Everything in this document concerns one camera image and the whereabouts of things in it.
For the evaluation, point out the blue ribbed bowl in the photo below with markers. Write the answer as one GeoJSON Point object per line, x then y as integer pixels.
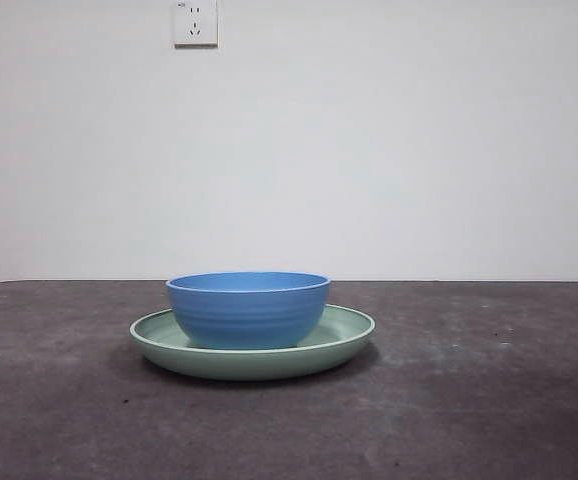
{"type": "Point", "coordinates": [249, 315]}

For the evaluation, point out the green round plate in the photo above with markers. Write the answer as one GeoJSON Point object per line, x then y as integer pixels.
{"type": "Point", "coordinates": [249, 365]}

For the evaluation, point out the white wall socket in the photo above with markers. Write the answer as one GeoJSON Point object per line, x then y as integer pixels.
{"type": "Point", "coordinates": [196, 25]}

